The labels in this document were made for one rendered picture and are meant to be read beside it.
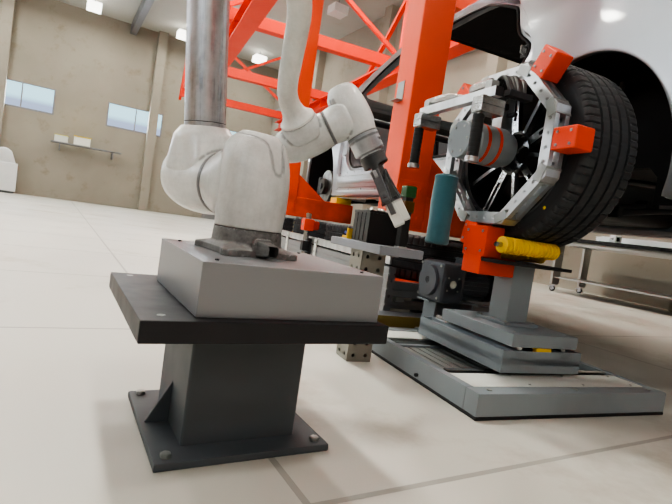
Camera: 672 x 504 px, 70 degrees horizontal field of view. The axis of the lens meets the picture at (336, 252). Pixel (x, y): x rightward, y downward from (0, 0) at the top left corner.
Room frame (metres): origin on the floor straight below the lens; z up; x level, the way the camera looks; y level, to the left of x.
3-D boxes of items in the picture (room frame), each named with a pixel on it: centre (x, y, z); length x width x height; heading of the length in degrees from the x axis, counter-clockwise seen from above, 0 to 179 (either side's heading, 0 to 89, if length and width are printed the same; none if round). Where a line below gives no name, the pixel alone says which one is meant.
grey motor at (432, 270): (2.18, -0.60, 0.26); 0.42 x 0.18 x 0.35; 113
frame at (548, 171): (1.75, -0.52, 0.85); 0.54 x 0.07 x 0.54; 23
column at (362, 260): (1.84, -0.12, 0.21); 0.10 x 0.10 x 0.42; 23
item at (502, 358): (1.87, -0.66, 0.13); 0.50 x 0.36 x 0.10; 23
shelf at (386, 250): (1.81, -0.13, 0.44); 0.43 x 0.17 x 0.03; 23
